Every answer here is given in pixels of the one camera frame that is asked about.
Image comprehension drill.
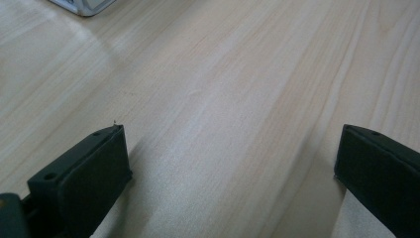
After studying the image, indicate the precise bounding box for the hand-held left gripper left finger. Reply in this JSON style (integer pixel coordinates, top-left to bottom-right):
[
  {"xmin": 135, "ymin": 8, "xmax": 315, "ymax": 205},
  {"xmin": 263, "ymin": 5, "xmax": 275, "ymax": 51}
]
[{"xmin": 27, "ymin": 124, "xmax": 134, "ymax": 238}]

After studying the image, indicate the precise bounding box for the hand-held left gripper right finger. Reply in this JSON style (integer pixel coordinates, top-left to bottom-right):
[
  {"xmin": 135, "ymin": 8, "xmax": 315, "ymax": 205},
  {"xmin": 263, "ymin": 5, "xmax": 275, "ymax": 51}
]
[{"xmin": 333, "ymin": 124, "xmax": 420, "ymax": 238}]

